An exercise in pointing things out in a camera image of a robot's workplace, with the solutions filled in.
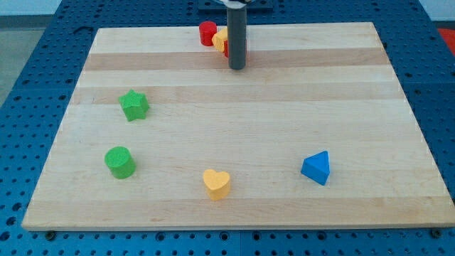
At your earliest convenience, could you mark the green star block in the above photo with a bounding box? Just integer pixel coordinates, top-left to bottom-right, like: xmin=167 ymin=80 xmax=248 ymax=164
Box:
xmin=118 ymin=90 xmax=149 ymax=122

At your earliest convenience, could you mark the yellow heart block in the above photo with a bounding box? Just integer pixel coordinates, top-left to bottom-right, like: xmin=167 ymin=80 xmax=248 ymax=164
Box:
xmin=203 ymin=169 xmax=231 ymax=201

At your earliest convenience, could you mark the red block behind rod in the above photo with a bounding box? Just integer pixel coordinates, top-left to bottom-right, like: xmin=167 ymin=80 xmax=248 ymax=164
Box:
xmin=223 ymin=41 xmax=229 ymax=58

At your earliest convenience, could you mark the wooden board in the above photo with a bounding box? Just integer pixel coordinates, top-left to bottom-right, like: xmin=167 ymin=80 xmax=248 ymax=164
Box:
xmin=22 ymin=22 xmax=454 ymax=231

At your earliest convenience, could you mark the blue triangle block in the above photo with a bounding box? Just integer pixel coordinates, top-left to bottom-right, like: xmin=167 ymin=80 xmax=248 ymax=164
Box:
xmin=301 ymin=151 xmax=331 ymax=186

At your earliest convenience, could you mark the red cylinder block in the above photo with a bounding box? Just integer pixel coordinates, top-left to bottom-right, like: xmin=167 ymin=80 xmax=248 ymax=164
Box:
xmin=198 ymin=21 xmax=218 ymax=46

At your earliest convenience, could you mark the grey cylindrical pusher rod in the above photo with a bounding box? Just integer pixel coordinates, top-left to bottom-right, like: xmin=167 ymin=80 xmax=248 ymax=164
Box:
xmin=225 ymin=1 xmax=247 ymax=70

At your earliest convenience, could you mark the green cylinder block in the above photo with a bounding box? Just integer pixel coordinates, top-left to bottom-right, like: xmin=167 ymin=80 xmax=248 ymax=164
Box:
xmin=104 ymin=146 xmax=136 ymax=179

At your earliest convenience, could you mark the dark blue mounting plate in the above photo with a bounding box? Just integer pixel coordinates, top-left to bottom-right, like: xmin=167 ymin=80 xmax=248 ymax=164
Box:
xmin=196 ymin=0 xmax=274 ymax=11

